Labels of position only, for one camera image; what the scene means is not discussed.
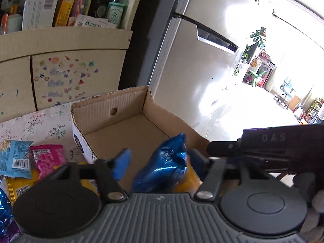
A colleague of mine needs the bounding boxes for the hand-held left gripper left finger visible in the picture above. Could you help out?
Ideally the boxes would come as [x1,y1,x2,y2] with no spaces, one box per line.
[52,149,132,203]

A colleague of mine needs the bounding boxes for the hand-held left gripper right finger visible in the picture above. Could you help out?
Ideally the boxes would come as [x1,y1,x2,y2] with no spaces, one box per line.
[189,149,276,204]

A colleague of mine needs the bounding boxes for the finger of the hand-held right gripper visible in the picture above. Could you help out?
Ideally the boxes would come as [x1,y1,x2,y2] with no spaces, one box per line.
[206,140,243,158]

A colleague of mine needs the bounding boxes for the cardboard box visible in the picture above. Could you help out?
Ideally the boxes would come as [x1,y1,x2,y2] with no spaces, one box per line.
[71,86,210,193]

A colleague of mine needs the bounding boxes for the blue foil snack packet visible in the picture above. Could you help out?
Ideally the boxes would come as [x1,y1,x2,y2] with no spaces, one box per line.
[0,187,14,236]
[130,133,189,193]

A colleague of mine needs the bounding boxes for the yellow snack packet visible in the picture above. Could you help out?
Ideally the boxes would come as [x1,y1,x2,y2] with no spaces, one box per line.
[5,162,100,205]

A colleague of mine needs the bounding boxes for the light blue snack packet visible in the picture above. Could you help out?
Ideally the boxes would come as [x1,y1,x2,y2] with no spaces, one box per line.
[0,140,34,179]

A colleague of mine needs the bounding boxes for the person's right hand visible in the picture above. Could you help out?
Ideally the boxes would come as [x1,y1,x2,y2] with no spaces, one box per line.
[292,172,324,234]

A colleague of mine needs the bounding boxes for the orange snack packet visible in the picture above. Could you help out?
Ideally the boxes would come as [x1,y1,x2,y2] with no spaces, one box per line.
[173,150,203,193]

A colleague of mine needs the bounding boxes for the small potted plants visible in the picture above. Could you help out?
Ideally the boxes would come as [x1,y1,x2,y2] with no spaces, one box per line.
[304,96,324,125]

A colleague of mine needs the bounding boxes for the blue office chair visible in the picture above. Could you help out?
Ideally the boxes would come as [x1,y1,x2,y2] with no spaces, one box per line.
[274,77,297,110]

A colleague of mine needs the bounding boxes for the pink snack packet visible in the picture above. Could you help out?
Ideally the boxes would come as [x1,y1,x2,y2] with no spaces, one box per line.
[30,144,67,180]

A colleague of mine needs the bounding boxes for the toy shelf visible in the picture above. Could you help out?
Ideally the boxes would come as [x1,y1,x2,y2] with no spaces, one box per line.
[242,53,276,90]

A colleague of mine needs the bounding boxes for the floral tablecloth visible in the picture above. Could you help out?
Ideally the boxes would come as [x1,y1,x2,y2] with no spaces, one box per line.
[0,94,100,183]

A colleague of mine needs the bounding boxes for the climbing green plant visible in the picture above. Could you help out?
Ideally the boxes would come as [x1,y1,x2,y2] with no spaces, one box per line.
[232,27,267,77]

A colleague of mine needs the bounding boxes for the cream cabinet with stickers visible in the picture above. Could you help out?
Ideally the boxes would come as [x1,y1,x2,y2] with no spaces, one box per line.
[0,0,134,123]

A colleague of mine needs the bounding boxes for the purple snack packet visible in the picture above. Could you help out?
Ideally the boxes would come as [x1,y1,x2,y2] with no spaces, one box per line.
[0,221,22,243]

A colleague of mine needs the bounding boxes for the white medicine boxes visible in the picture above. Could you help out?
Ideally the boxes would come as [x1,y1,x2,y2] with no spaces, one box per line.
[74,14,117,29]

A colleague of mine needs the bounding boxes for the green glass bottle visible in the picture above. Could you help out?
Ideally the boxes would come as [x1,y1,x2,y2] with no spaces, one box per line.
[106,0,130,29]

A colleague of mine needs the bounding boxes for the yellow box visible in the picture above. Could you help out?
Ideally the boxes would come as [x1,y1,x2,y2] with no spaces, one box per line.
[53,0,78,27]

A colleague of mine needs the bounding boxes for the colourful marker pack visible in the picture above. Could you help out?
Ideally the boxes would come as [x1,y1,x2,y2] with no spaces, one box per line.
[69,0,96,18]

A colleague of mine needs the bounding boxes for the white paper carton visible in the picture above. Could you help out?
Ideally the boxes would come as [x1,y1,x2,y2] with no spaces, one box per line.
[21,0,60,31]

